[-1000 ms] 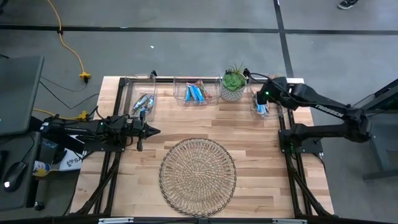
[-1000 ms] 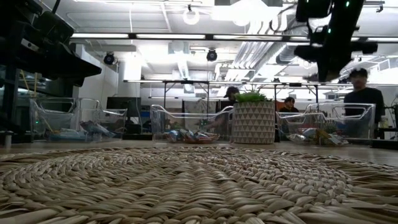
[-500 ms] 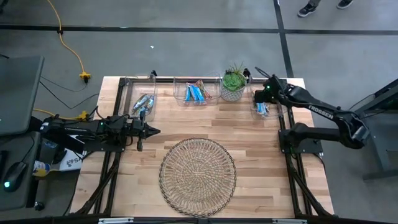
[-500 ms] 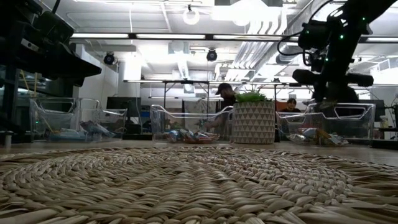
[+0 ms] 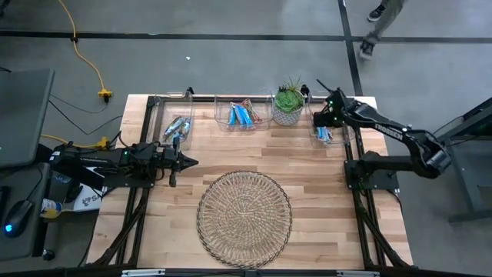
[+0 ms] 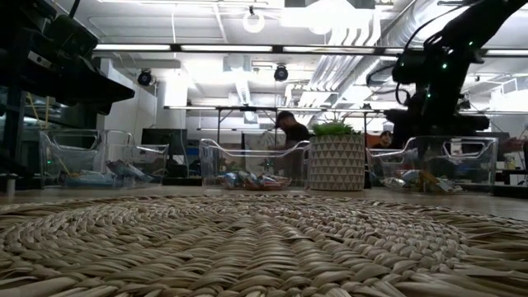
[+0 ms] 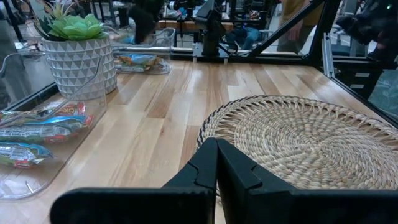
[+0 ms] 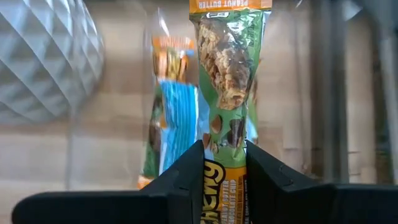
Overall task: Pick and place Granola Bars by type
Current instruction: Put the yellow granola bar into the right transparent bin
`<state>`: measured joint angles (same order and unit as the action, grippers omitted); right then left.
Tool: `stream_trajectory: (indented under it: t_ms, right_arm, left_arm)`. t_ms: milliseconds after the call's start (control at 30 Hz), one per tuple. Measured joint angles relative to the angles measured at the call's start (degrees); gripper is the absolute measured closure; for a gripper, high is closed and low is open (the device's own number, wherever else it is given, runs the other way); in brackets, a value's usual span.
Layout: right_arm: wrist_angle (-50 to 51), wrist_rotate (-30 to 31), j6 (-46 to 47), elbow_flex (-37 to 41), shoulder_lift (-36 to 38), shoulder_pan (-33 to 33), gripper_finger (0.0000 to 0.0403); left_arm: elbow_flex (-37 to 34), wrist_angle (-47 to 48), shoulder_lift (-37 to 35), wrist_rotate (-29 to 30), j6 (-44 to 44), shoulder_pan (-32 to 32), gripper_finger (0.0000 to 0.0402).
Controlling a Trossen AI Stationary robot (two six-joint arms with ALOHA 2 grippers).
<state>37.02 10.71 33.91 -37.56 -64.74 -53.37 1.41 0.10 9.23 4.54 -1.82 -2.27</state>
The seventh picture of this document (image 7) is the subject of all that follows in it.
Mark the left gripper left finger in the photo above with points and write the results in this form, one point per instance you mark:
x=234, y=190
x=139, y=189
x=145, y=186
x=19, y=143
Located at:
x=140, y=205

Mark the clear plastic bin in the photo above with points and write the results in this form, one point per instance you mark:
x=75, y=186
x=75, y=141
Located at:
x=164, y=67
x=62, y=161

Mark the black aluminium frame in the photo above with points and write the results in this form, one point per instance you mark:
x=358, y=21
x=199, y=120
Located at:
x=273, y=59

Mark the wooden background table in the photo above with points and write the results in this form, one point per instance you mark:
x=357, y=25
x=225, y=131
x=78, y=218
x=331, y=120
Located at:
x=174, y=25

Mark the snacks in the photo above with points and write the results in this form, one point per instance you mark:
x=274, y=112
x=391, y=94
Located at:
x=130, y=69

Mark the red and green granola bar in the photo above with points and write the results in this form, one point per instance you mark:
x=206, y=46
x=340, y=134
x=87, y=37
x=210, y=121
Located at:
x=66, y=110

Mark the round woven wicker tray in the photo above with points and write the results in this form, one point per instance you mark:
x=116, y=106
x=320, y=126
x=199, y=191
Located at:
x=295, y=140

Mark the succulent in patterned white pot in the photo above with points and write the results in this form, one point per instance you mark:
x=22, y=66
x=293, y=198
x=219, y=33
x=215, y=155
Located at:
x=81, y=68

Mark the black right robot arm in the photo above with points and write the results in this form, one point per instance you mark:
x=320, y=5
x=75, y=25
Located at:
x=213, y=37

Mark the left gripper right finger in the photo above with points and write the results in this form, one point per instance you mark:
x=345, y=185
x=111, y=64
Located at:
x=280, y=205

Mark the person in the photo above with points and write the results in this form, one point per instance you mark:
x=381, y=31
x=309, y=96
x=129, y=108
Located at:
x=248, y=35
x=303, y=34

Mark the white and blue granola bar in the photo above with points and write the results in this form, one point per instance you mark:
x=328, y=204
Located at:
x=140, y=59

